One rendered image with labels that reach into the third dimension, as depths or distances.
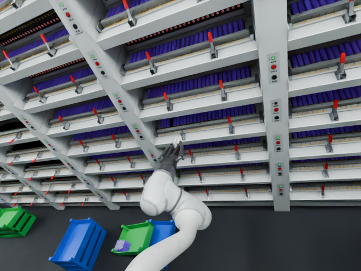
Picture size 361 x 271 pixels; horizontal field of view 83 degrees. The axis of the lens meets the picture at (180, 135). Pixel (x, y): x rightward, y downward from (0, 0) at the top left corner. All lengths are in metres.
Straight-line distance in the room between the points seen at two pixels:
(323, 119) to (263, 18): 0.52
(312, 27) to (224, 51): 0.30
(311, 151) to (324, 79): 0.40
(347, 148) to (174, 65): 0.90
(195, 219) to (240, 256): 0.78
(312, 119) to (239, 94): 0.35
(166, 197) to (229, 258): 0.85
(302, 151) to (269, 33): 0.64
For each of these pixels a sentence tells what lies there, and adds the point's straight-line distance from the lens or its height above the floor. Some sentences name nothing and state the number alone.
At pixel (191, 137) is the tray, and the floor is 0.74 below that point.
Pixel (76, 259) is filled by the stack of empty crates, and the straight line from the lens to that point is 1.80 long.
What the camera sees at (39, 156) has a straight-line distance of 1.85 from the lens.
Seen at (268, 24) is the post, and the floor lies 1.20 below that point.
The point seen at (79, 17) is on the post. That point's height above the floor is 1.42.
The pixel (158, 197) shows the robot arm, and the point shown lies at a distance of 0.75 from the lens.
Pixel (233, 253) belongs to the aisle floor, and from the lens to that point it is 1.52.
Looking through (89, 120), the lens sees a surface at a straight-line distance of 1.33.
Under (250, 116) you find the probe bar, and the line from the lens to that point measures 1.07.
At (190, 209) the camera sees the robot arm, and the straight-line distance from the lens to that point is 0.78.
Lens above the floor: 1.42
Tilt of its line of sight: 36 degrees down
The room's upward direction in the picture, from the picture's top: 24 degrees counter-clockwise
